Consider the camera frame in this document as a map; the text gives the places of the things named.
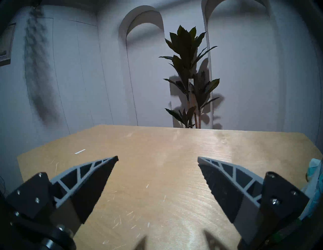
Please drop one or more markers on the white pale blue packet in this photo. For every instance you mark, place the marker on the white pale blue packet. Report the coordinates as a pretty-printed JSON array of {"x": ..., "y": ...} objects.
[{"x": 311, "y": 199}]

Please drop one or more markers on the tall dark green plant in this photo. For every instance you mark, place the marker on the tall dark green plant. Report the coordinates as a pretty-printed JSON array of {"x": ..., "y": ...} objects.
[{"x": 185, "y": 42}]

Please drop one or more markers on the framed wall picture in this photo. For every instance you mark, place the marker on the framed wall picture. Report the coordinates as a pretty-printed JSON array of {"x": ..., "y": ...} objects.
[{"x": 6, "y": 45}]

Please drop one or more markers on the white tape strip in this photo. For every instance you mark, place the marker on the white tape strip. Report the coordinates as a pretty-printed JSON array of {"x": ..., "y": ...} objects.
[{"x": 80, "y": 151}]

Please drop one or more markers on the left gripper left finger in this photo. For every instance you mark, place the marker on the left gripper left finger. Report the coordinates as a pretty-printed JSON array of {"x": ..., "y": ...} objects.
[{"x": 85, "y": 191}]

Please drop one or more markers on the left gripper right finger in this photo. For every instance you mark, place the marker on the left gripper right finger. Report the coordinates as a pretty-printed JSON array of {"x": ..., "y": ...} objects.
[{"x": 224, "y": 191}]

